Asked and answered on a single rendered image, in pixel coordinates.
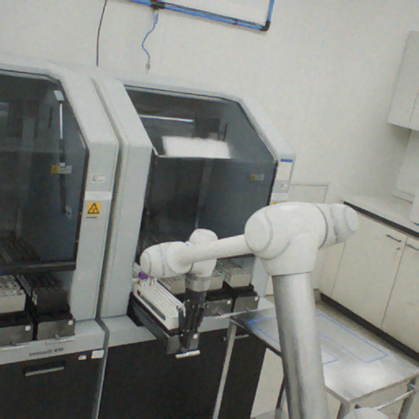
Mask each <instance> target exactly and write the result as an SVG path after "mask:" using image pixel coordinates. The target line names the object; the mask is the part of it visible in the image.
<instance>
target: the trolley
mask: <svg viewBox="0 0 419 419"><path fill-rule="evenodd" d="M315 308H316V307H315ZM316 314H317V321H318V334H319V341H320V348H321V355H322V368H324V376H325V382H326V388H327V393H329V394H330V395H332V396H333V397H335V398H336V399H338V400H339V401H340V402H341V403H340V406H339V411H338V413H337V417H336V419H344V417H345V416H347V415H348V414H349V408H350V405H351V404H352V403H356V402H358V401H361V400H363V399H366V398H369V397H371V396H373V395H376V394H379V393H381V392H384V390H387V389H389V388H392V387H395V386H396V385H400V384H403V383H404V382H406V381H410V382H408V383H407V384H406V386H407V389H406V394H403V395H401V396H399V397H398V398H395V399H392V400H389V401H387V402H385V403H382V404H380V405H378V406H375V407H373V408H372V409H375V410H377V411H380V410H381V409H383V408H385V407H387V406H389V405H392V404H394V403H397V402H399V401H401V400H403V403H402V406H401V410H400V413H399V417H398V419H407V416H408V414H409V412H410V409H411V406H412V401H413V399H414V395H415V394H418V393H419V389H418V388H417V385H418V382H419V368H418V367H415V366H414V365H412V364H411V363H408V362H406V361H405V360H403V359H401V357H399V356H398V355H397V354H394V353H393V352H390V351H389V350H388V349H385V348H384V347H382V346H380V345H379V344H377V343H376V342H373V341H372V340H371V339H369V338H367V337H366V336H364V335H363V334H361V333H359V332H358V331H355V330H354V329H352V328H350V327H348V326H346V325H345V324H344V323H343V322H342V321H339V320H337V319H336V318H334V317H332V316H331V315H329V314H328V313H325V312H324V311H322V310H320V309H318V308H316ZM229 320H230V321H229V326H228V333H227V337H226V342H225V346H224V351H223V358H222V362H221V363H220V367H219V374H218V379H217V383H216V386H215V392H214V399H213V402H212V407H211V412H210V416H209V419H217V416H218V413H219V405H220V401H222V397H223V389H224V385H225V381H226V377H227V372H228V365H229V361H230V357H231V352H232V346H233V341H234V336H235V333H236V328H237V327H240V328H241V329H242V330H243V331H245V332H246V333H247V334H249V335H250V336H252V337H253V338H255V339H256V340H257V341H258V342H259V343H260V344H262V345H264V346H265V347H266V348H268V349H269V350H271V351H273V352H274V353H275V354H277V355H278V356H279V358H282V356H281V350H280V343H279V335H278V328H277V315H276V308H275V307H273V308H269V309H261V310H257V311H252V312H248V313H240V314H236V315H232V316H230V317H229ZM285 397H286V392H285V385H284V378H282V384H281V389H280V393H279V396H278V400H277V406H276V409H274V410H271V411H269V412H265V413H262V414H260V415H258V416H254V417H251V418H248V419H288V414H287V413H286V412H284V411H283V410H282V409H283V404H284V401H285Z"/></svg>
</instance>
